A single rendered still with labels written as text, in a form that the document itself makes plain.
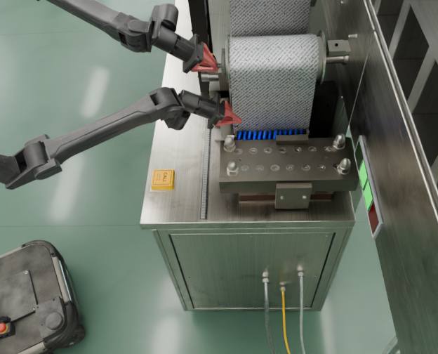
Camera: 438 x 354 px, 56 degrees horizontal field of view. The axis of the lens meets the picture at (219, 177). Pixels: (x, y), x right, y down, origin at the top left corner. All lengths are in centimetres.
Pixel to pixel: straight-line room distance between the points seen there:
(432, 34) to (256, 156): 66
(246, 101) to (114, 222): 141
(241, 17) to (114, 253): 147
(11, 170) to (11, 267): 109
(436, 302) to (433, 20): 43
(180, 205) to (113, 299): 102
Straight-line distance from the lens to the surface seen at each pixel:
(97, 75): 337
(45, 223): 260
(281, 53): 116
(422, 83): 77
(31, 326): 206
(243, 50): 116
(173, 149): 147
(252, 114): 127
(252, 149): 127
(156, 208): 133
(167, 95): 118
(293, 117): 129
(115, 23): 118
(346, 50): 121
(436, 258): 72
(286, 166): 123
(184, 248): 144
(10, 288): 216
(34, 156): 119
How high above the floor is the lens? 199
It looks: 53 degrees down
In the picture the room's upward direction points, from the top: 6 degrees counter-clockwise
